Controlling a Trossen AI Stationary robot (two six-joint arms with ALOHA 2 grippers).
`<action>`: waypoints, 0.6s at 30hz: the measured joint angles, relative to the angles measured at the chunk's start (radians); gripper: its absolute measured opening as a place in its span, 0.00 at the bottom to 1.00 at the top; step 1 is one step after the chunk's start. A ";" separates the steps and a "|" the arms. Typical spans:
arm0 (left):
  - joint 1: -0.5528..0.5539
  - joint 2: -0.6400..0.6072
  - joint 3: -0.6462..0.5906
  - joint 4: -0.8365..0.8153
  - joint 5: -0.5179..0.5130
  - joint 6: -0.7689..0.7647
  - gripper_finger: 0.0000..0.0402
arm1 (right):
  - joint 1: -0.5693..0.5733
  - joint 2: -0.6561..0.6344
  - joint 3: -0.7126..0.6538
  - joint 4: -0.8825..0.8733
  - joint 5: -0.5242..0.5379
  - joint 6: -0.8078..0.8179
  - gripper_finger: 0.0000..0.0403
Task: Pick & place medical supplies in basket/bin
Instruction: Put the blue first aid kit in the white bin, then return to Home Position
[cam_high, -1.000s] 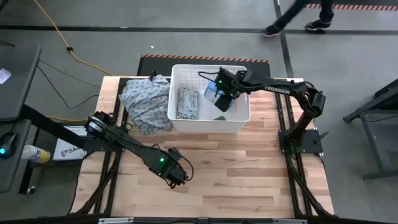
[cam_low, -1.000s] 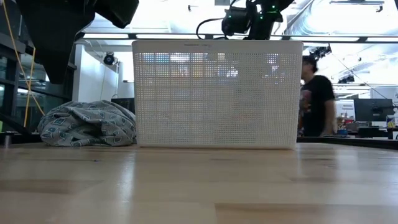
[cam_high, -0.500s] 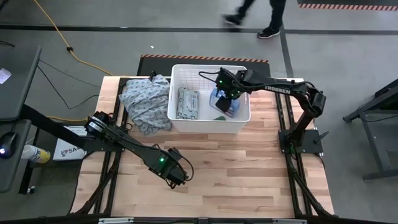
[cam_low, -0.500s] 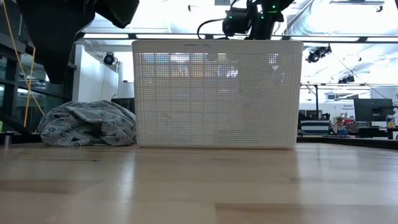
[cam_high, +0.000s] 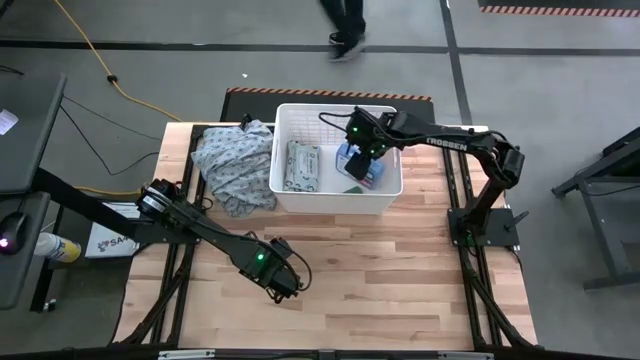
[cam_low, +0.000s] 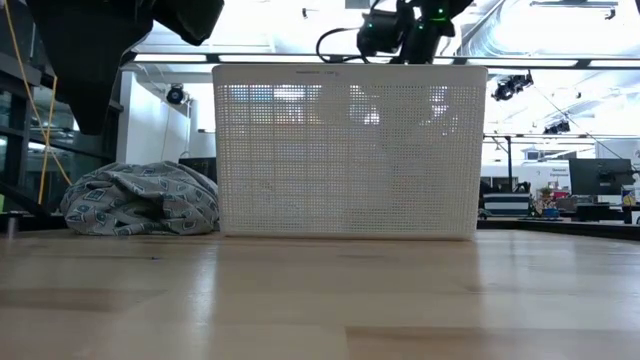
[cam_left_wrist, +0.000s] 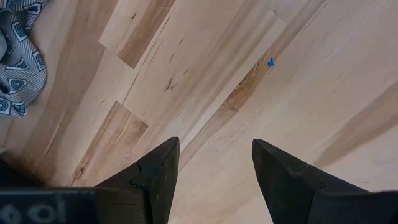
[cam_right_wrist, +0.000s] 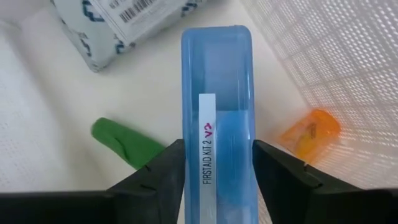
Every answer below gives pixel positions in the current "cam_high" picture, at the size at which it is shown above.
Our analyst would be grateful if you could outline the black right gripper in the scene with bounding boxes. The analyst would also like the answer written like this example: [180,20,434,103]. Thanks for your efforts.
[344,106,402,182]

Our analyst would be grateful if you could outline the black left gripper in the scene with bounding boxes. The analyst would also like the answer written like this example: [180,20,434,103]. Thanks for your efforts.
[238,248,302,306]

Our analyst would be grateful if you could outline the blue first aid kit box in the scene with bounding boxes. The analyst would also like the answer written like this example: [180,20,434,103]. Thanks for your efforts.
[335,142,386,191]

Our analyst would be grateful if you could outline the grey patterned wipes pack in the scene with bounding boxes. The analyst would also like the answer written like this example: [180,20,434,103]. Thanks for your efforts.
[283,140,322,194]

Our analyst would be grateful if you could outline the white perforated plastic basket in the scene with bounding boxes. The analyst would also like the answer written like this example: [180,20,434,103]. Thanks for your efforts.
[268,102,404,216]

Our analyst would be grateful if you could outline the black mat with striped edge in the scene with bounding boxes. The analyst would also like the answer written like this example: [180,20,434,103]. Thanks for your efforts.
[477,0,640,19]
[219,87,436,126]

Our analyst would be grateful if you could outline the grey patterned cloth gown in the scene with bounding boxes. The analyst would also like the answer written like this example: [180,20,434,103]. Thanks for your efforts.
[190,118,279,219]

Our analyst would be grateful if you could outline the person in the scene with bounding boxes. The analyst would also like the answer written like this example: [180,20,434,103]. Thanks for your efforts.
[319,0,369,64]

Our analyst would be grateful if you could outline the white box with logo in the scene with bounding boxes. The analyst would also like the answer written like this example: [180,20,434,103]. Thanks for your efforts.
[84,202,144,259]

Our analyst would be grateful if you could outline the black diagonal support beam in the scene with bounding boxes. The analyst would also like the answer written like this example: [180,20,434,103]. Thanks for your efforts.
[33,167,151,241]

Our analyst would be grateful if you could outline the white and yellow bottle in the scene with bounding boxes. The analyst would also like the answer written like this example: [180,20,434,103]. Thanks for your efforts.
[33,232,82,264]

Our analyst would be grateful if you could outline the dark grey desk shelf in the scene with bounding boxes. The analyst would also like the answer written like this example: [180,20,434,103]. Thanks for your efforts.
[0,192,52,312]

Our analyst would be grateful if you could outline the black side table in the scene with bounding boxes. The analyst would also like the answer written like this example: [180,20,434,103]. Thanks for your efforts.
[551,124,640,291]

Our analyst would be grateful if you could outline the dark grey desk top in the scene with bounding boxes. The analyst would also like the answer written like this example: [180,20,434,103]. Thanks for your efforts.
[0,74,67,196]

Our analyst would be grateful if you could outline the white paper note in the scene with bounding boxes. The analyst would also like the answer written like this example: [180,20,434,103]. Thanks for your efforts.
[0,108,20,136]

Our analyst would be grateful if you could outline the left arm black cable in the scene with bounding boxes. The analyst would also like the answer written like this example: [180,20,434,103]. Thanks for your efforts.
[278,239,313,293]

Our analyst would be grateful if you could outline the black aluminium table frame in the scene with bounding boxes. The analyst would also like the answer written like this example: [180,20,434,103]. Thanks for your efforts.
[113,122,542,360]

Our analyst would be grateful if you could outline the grey metal bracket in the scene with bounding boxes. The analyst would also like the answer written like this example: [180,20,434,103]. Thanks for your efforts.
[158,349,216,359]
[439,351,494,360]

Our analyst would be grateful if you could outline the thin black floor cable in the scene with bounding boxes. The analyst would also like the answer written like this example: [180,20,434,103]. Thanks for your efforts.
[57,103,161,176]
[61,94,162,142]

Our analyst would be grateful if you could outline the yellow extension cable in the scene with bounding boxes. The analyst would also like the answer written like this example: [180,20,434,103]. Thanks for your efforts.
[52,0,182,123]

